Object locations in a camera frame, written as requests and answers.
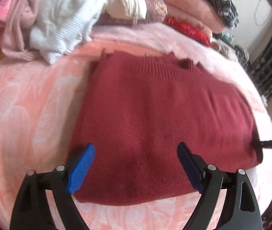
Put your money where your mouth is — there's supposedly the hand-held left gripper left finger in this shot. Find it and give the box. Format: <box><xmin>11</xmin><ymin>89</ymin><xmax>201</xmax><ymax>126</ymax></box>
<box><xmin>9</xmin><ymin>143</ymin><xmax>96</xmax><ymax>230</ymax></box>

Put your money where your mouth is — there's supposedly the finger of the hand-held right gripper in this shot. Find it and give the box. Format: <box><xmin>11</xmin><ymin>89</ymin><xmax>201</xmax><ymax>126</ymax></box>
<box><xmin>253</xmin><ymin>140</ymin><xmax>272</xmax><ymax>150</ymax></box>

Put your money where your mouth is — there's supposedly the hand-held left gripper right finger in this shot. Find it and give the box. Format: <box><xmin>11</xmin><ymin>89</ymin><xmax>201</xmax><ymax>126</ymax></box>
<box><xmin>177</xmin><ymin>142</ymin><xmax>263</xmax><ymax>230</ymax></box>

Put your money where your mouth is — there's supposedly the dark red knitted sweater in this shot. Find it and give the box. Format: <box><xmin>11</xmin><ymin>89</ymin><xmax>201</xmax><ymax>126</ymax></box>
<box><xmin>72</xmin><ymin>51</ymin><xmax>265</xmax><ymax>206</ymax></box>

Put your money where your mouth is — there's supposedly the dark patterned curtain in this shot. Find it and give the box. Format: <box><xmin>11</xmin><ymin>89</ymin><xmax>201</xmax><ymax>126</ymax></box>
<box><xmin>246</xmin><ymin>17</ymin><xmax>272</xmax><ymax>101</ymax></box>

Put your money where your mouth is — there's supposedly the pink patterned blanket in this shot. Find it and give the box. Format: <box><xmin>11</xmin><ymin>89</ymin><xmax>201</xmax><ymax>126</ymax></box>
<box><xmin>0</xmin><ymin>23</ymin><xmax>272</xmax><ymax>230</ymax></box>

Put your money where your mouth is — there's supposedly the beige slipper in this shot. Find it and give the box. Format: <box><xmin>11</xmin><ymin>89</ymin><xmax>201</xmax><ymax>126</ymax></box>
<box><xmin>210</xmin><ymin>39</ymin><xmax>233</xmax><ymax>58</ymax></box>

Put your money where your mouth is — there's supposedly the red fuzzy cloth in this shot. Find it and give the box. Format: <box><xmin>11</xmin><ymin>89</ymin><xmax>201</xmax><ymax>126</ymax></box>
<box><xmin>165</xmin><ymin>17</ymin><xmax>211</xmax><ymax>46</ymax></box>

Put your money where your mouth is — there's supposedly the dark plaid garment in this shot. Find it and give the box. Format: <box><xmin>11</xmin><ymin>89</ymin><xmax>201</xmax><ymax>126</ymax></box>
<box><xmin>181</xmin><ymin>0</ymin><xmax>239</xmax><ymax>28</ymax></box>

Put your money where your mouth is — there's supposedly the white ribbed garment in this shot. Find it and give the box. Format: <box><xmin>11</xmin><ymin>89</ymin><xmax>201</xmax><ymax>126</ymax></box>
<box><xmin>29</xmin><ymin>0</ymin><xmax>127</xmax><ymax>65</ymax></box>

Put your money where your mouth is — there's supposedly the mauve pink garment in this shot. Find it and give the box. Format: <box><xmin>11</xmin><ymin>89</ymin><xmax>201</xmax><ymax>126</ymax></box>
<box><xmin>1</xmin><ymin>0</ymin><xmax>45</xmax><ymax>61</ymax></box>

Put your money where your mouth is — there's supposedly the purple floral pillow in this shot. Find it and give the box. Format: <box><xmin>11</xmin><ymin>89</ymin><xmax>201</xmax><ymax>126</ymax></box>
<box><xmin>99</xmin><ymin>0</ymin><xmax>168</xmax><ymax>26</ymax></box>

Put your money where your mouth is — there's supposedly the cream garment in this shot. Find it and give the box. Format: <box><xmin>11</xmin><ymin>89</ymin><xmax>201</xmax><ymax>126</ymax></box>
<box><xmin>107</xmin><ymin>0</ymin><xmax>147</xmax><ymax>20</ymax></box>

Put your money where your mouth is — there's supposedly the white wall cable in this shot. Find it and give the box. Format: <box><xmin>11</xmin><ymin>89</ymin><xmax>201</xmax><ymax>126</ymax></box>
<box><xmin>253</xmin><ymin>0</ymin><xmax>272</xmax><ymax>26</ymax></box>

